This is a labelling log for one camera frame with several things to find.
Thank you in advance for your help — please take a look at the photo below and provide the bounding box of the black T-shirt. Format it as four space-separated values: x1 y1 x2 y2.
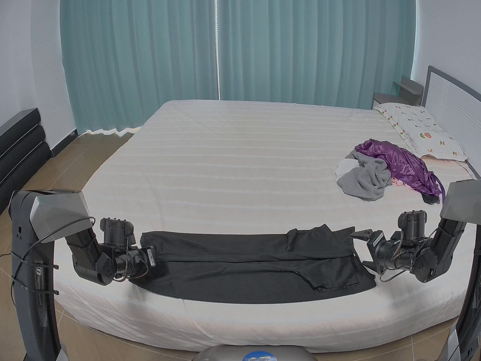
130 224 377 304

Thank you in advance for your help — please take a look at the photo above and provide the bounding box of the white printed pillow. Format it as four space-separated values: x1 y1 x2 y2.
375 103 468 161

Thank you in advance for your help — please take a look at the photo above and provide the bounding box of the blue-green curtain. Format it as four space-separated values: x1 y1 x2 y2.
60 0 220 134
217 0 417 109

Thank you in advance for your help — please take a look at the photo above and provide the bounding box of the white garment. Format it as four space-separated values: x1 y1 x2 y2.
334 159 355 177

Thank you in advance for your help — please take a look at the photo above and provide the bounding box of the grey garment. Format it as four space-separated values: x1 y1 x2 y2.
337 153 392 201

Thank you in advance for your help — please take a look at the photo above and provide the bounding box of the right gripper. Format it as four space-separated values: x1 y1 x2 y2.
350 230 397 274

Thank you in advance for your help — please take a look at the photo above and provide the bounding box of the black chest of drawers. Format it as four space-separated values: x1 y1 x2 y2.
0 108 51 210

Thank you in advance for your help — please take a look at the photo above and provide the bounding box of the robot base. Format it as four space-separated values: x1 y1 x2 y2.
192 344 314 361

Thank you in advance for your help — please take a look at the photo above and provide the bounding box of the black cable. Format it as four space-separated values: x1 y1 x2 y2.
11 217 96 300

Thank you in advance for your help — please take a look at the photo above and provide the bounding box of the grey bedside table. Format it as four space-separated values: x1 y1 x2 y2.
373 75 424 108

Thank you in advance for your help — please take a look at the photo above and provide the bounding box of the bed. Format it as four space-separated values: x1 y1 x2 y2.
53 65 481 352

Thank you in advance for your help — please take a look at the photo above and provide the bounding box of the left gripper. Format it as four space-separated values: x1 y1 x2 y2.
130 246 156 274

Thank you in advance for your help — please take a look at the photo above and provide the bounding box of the purple satin garment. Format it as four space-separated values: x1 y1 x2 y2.
355 139 446 198

